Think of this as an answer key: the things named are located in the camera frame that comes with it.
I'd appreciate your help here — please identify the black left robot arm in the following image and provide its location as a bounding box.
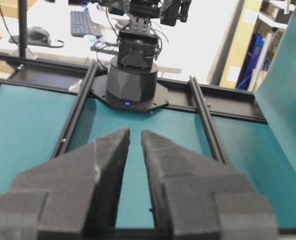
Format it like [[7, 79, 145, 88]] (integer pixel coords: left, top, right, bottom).
[[91, 0, 191, 113]]

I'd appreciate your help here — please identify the black computer mouse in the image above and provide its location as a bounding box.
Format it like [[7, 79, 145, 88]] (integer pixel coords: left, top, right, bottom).
[[28, 26, 50, 43]]

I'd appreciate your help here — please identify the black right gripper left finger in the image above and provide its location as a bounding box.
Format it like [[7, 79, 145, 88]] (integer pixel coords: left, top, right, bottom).
[[0, 127, 130, 240]]

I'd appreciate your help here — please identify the black aluminium rail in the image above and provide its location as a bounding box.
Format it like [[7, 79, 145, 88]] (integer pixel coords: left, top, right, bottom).
[[51, 62, 99, 159], [188, 76, 228, 165]]

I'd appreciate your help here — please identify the black cross rail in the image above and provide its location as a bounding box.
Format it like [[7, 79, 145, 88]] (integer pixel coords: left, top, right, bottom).
[[0, 53, 266, 124]]

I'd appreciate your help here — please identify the black stand pole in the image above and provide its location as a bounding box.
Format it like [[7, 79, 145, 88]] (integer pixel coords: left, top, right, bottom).
[[18, 0, 27, 58]]

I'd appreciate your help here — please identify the cardboard box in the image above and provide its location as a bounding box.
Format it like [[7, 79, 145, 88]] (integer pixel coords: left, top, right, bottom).
[[206, 0, 262, 89]]

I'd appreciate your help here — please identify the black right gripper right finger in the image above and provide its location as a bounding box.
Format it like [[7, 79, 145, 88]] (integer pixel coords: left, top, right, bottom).
[[141, 129, 278, 240]]

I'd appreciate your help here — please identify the black keyboard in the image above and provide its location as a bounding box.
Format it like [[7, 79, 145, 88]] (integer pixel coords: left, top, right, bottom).
[[70, 11, 104, 38]]

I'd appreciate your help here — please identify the white desk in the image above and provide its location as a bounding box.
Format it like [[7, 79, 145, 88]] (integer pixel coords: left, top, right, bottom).
[[0, 0, 241, 83]]

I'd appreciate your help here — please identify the blue box on shelf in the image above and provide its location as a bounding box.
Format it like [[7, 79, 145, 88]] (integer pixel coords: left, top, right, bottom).
[[235, 33, 264, 90]]

